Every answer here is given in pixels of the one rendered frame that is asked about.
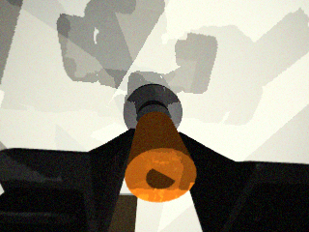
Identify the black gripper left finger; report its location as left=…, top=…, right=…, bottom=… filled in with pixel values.
left=0, top=129, right=135, bottom=232

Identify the orange knob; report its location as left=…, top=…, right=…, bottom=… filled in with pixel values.
left=125, top=111, right=197, bottom=203

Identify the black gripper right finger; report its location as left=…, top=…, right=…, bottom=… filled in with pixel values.
left=178, top=131, right=309, bottom=232

